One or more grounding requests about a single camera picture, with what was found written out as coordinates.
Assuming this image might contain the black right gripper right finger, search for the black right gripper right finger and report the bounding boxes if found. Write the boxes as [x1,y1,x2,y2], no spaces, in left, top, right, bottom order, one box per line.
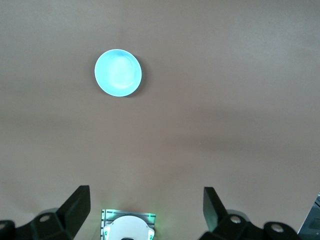
[203,186,303,240]

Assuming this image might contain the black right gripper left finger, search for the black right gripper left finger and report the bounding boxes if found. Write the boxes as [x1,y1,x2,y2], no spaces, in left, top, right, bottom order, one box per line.
[0,185,91,240]

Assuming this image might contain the dark equipment beside table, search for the dark equipment beside table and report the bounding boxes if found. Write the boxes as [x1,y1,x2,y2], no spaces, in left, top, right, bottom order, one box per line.
[298,191,320,237]

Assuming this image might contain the light blue plastic bowl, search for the light blue plastic bowl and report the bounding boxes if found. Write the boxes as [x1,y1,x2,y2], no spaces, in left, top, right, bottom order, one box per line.
[94,49,143,98]

